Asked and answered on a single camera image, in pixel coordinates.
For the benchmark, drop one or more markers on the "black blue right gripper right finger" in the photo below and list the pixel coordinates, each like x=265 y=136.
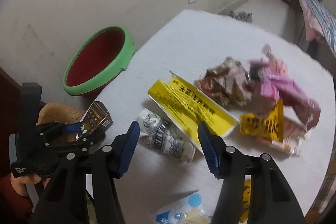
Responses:
x=272 y=199

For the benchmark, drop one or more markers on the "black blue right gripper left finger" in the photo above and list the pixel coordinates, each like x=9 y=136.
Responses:
x=64 y=199

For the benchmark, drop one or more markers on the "dark cigarette box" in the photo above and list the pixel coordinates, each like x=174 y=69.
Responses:
x=96 y=118

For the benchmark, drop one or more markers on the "pink plastic bag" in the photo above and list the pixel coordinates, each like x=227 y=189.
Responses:
x=275 y=86

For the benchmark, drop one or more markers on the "yellow white medicine box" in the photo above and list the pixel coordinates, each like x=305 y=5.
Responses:
x=187 y=107

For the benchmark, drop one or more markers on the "green red trash bin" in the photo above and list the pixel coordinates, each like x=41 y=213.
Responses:
x=100 y=60

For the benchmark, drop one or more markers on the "left hand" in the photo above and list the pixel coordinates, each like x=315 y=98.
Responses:
x=19 y=183

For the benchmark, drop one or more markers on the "small yellow wrapper piece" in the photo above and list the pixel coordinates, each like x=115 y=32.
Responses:
x=246 y=200

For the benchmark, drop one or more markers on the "pink white strawberry snack box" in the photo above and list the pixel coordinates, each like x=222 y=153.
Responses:
x=294 y=135

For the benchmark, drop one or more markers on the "yellow gold snack wrapper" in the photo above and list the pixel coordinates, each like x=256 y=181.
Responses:
x=269 y=126

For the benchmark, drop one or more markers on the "blue white plastic wrapper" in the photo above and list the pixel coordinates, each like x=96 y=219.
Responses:
x=188 y=210

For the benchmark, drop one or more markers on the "black white tube wrapper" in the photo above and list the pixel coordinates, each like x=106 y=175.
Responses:
x=164 y=136

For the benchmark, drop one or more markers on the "crumpled brown paper wrapper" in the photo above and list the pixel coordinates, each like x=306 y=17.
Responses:
x=226 y=84

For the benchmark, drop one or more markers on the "bed with plaid blanket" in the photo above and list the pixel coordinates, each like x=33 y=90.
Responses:
x=319 y=23

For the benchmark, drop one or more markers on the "grey shoes pair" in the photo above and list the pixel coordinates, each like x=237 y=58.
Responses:
x=241 y=16

